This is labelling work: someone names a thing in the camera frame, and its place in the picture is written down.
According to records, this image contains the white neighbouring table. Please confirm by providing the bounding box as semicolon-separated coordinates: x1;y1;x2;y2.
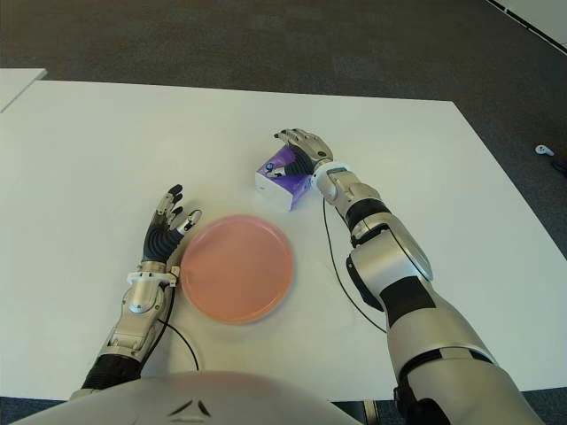
0;67;49;113

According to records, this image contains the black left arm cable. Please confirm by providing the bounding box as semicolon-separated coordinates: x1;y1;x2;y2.
157;282;200;372

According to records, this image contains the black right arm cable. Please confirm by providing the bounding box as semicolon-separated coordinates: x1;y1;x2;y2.
322;198;387;334

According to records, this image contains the round pink plate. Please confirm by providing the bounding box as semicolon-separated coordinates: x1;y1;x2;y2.
180;213;296;327

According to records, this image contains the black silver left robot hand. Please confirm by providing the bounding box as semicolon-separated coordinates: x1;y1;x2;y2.
140;183;204;266

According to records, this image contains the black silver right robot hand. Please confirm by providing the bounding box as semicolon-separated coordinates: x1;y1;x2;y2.
264;127;334;179

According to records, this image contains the grey robot torso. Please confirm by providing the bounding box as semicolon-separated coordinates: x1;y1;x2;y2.
0;370;355;425

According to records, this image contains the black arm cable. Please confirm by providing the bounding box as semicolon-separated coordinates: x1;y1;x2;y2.
157;282;200;372
322;198;387;334

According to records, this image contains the purple white tissue pack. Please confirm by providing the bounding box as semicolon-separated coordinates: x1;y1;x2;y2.
254;143;314;213

